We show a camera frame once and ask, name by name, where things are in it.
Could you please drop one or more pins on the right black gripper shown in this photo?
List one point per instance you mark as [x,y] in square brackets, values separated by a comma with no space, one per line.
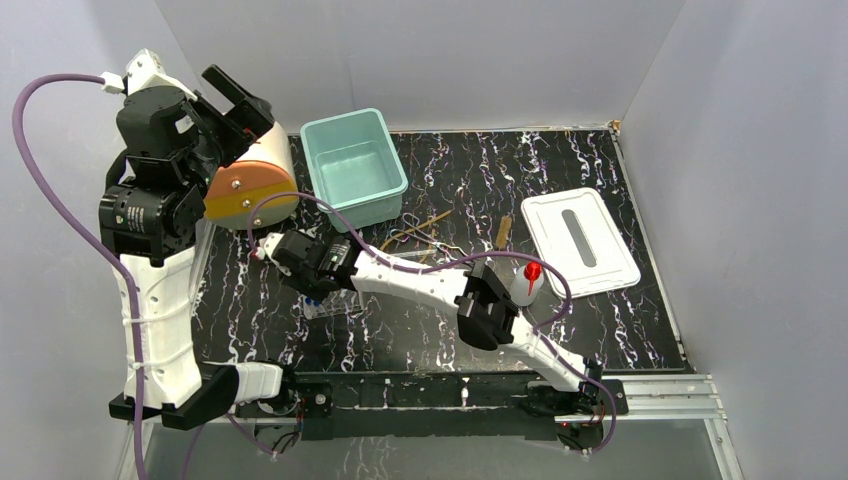
[292,280]

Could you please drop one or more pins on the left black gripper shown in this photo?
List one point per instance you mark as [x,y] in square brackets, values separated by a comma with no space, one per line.
[240,113]

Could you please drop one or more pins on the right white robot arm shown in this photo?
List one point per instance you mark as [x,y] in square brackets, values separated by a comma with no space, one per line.
[486,316]

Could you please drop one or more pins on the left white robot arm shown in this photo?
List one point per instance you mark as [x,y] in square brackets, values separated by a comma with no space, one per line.
[151,232]

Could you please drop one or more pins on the clear test tube rack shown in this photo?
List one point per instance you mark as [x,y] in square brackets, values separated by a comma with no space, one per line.
[340,302]

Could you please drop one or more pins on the tan rubber band loop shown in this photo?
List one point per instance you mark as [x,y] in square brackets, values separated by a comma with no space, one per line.
[417,252]

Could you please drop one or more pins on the white orange yellow cylinder device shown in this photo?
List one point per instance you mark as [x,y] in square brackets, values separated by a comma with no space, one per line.
[265,169]

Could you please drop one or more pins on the metal tongs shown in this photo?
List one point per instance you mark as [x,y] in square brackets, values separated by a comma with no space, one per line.
[423,231]

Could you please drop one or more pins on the teal plastic bin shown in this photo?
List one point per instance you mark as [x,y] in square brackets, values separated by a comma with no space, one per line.
[354,167]

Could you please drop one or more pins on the white squeeze bottle red cap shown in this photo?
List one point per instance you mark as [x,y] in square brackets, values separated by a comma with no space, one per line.
[526,284]

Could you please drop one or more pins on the white plastic bin lid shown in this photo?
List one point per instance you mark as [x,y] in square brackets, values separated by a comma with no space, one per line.
[574,232]

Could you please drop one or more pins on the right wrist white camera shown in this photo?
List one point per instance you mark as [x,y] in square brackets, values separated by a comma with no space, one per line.
[266,248]

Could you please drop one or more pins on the wrist white camera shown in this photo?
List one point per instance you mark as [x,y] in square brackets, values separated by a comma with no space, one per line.
[145,70]
[266,248]

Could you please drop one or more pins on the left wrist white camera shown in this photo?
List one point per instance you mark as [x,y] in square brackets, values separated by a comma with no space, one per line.
[145,70]

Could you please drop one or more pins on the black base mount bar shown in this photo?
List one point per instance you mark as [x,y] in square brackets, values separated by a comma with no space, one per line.
[509,423]

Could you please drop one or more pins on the aluminium frame rail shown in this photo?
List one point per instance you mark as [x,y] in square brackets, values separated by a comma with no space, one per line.
[631,397]

